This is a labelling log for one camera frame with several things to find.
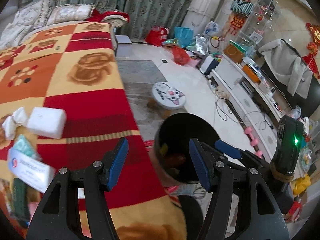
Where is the dark green tissue pack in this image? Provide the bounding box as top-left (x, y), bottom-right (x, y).
top-left (13, 178), bottom-right (30, 221)

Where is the teal tissue pack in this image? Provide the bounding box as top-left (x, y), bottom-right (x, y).
top-left (13, 134), bottom-right (42, 161)

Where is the black round trash bin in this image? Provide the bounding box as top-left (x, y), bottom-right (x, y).
top-left (154, 113), bottom-right (220, 184)

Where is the pink dumbbell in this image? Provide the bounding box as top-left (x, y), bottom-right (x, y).
top-left (244, 127), bottom-right (263, 158)

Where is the white tv cabinet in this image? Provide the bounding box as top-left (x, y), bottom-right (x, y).
top-left (212, 57), bottom-right (282, 160)

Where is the white blue medicine box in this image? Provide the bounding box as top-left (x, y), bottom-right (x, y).
top-left (8, 148), bottom-right (55, 193)

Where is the cat face round stool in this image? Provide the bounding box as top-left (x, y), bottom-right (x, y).
top-left (151, 81), bottom-right (186, 110)

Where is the white foam block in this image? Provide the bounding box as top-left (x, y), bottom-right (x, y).
top-left (27, 107), bottom-right (67, 139)

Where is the red plastic bag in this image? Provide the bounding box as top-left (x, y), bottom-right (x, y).
top-left (172, 46), bottom-right (190, 66)

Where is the silver foil bag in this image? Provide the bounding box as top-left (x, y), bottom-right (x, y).
top-left (190, 34), bottom-right (209, 57)

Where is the grey cloth on tv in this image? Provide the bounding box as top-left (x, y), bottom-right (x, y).
top-left (258, 39), bottom-right (313, 99)

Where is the white rolled cloth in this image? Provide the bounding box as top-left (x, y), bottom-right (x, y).
top-left (1, 107), bottom-right (28, 141)

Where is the grey floor rug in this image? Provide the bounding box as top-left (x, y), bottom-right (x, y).
top-left (117, 60), bottom-right (172, 141)

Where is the blue gift bag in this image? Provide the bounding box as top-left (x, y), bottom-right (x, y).
top-left (174, 27), bottom-right (194, 48)

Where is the red gift bag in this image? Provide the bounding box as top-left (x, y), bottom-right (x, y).
top-left (145, 27), bottom-right (169, 47)

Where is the white standing air conditioner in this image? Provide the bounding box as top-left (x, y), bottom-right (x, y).
top-left (181, 0), bottom-right (221, 35)

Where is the striped green handbag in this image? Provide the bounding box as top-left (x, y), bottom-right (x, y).
top-left (230, 0), bottom-right (254, 18)

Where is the red orange patterned blanket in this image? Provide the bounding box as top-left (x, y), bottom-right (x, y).
top-left (1, 22), bottom-right (187, 239)

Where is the red folded quilt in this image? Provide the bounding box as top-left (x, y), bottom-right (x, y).
top-left (86, 9), bottom-right (130, 30)

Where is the white crumpled duvet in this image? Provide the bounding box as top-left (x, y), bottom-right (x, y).
top-left (1, 23), bottom-right (32, 50)

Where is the cream embroidered pillow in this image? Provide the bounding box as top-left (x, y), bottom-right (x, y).
top-left (13, 0), bottom-right (50, 30)
top-left (46, 4), bottom-right (95, 26)

